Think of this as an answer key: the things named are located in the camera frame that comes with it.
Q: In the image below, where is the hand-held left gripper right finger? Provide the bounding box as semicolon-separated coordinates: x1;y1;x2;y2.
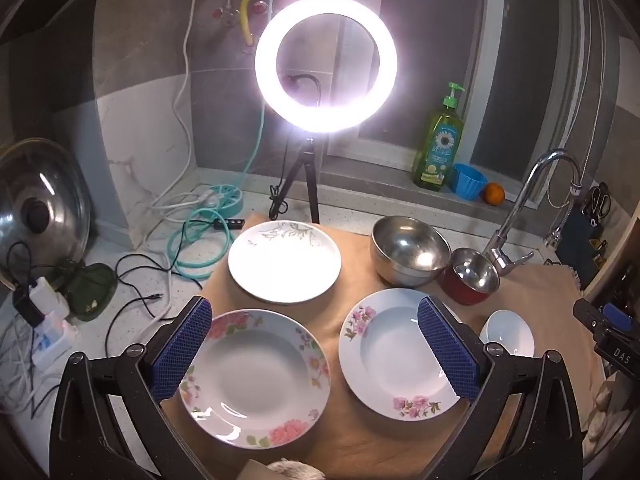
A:
417;295;585;480

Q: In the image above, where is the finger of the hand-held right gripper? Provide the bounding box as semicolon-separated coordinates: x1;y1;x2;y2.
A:
572;297;635;333

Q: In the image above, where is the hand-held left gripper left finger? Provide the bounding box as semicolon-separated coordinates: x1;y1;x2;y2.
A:
49;296;213;480

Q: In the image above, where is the purple blossom floral plate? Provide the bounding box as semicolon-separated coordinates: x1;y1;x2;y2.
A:
338;288;463;422

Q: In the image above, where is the small white bowl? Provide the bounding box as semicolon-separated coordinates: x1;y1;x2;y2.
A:
479;310;536;358

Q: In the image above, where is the small red steel pot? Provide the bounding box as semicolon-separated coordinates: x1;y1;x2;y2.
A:
441;247;501;307

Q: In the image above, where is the pink rose floral plate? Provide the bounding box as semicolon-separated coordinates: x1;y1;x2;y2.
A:
180;309;331;450

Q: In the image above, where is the large stainless steel bowl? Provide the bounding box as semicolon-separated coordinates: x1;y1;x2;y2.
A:
370;216;452;288

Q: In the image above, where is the white plate with leaf print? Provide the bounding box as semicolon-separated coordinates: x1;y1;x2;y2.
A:
228;220;342;305

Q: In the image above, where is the knife block with scissors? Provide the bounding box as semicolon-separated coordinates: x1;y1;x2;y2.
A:
556;181;615;282

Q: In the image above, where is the white power strip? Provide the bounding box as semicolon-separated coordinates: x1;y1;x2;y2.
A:
29;310;82;377

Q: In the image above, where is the chrome faucet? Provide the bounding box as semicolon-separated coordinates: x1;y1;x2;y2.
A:
482;149;584;277

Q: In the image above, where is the tan cloth mat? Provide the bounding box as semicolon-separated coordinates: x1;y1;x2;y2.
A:
162;214;603;480

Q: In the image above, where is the white charger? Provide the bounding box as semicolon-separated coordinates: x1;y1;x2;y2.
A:
27;281;57;322

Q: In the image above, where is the round teal power strip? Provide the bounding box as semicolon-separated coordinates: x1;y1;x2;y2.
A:
201;184;245;222

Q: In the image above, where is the black charger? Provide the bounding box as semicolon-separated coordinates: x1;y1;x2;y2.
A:
12;289;45;327

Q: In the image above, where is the blue ribbed cup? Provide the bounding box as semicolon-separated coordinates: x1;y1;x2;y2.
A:
448;162;488;202

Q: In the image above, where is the green dish soap bottle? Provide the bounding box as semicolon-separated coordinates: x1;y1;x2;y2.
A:
412;82;466;191

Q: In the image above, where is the glass pot lid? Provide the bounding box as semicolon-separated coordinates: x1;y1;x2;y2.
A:
0;138;92;288

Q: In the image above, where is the black tripod cable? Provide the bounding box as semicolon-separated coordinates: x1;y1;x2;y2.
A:
268;140;290;217

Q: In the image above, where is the thin white cord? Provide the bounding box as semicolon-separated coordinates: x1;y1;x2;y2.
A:
546;0;608;208

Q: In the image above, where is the white cable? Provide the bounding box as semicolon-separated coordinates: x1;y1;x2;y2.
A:
149;0;236;223

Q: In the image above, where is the ring light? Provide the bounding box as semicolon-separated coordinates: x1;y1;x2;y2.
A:
255;0;398;134

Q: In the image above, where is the yellow hose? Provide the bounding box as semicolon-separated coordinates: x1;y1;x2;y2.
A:
240;0;269;50

